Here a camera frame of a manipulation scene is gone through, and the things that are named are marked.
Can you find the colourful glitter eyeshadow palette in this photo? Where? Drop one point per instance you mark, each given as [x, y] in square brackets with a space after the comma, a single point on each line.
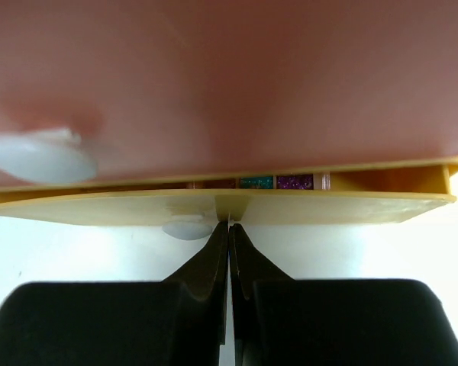
[312, 181]

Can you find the yellow drawer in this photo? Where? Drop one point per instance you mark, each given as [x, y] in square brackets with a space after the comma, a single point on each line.
[364, 194]

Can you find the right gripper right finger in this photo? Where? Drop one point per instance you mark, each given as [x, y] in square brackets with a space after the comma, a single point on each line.
[279, 320]

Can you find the orange drawer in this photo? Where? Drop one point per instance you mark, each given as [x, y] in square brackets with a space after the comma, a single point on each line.
[115, 90]

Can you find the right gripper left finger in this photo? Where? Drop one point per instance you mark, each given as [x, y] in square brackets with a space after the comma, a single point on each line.
[177, 321]

